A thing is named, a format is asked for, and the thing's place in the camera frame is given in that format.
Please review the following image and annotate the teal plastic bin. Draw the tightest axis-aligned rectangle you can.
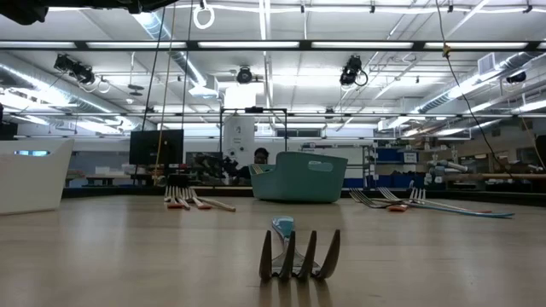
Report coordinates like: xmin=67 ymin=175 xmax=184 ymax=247
xmin=248 ymin=151 xmax=349 ymax=204

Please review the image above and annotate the white plastic bin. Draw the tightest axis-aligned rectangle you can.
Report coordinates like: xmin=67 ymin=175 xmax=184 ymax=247
xmin=0 ymin=138 xmax=76 ymax=216

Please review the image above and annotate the person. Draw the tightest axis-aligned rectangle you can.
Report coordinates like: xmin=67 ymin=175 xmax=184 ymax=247
xmin=236 ymin=147 xmax=270 ymax=180

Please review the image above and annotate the white banner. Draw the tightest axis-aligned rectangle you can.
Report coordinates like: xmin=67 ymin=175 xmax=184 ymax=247
xmin=223 ymin=114 xmax=256 ymax=170

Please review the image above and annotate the shelf with blue bins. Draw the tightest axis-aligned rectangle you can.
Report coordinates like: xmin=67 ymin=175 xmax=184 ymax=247
xmin=362 ymin=144 xmax=427 ymax=189

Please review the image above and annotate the black monitor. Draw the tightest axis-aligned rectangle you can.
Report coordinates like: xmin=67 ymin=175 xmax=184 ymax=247
xmin=129 ymin=129 xmax=185 ymax=166

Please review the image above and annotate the long wooden bar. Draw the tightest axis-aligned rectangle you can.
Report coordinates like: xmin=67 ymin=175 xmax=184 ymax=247
xmin=443 ymin=171 xmax=546 ymax=181

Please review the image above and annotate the white ceiling vent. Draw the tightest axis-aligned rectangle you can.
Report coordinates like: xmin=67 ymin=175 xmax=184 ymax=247
xmin=476 ymin=51 xmax=497 ymax=77

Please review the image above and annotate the black overhead camera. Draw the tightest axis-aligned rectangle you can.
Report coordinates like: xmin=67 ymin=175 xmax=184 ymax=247
xmin=53 ymin=54 xmax=96 ymax=85
xmin=235 ymin=66 xmax=254 ymax=85
xmin=339 ymin=54 xmax=369 ymax=87

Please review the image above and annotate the black hanging cable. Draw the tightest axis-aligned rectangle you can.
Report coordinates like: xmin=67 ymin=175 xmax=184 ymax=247
xmin=142 ymin=10 xmax=166 ymax=131
xmin=434 ymin=0 xmax=515 ymax=178
xmin=181 ymin=0 xmax=194 ymax=131

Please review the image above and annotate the white cable loop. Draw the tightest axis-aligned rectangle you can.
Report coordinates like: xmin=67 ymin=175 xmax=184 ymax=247
xmin=192 ymin=0 xmax=216 ymax=31

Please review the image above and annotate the silver ceiling duct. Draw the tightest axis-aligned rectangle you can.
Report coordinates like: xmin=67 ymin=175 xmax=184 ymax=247
xmin=131 ymin=10 xmax=210 ymax=89
xmin=0 ymin=50 xmax=142 ymax=131
xmin=415 ymin=50 xmax=546 ymax=116

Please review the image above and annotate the black wall box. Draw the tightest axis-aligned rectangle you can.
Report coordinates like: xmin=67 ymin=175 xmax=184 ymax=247
xmin=0 ymin=101 xmax=18 ymax=142

